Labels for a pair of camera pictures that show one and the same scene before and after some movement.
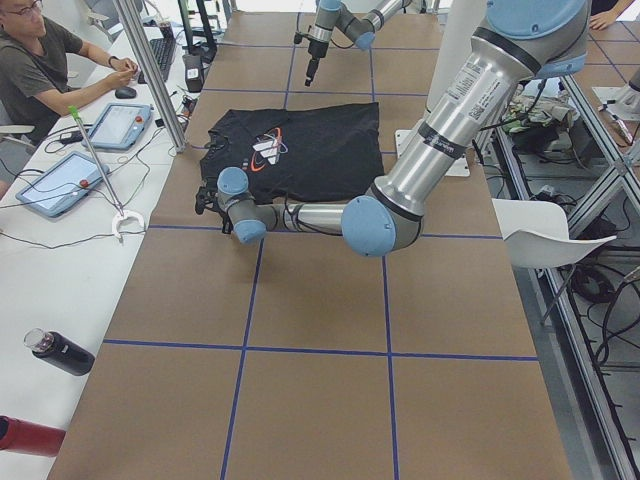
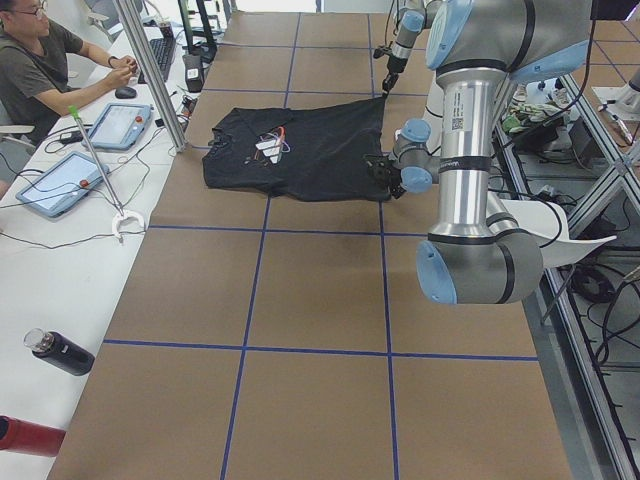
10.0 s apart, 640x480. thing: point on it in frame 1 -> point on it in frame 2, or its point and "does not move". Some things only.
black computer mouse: [125, 92] does not move
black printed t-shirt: [310, 154] does not move
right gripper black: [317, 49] -> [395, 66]
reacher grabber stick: [121, 213] does not move
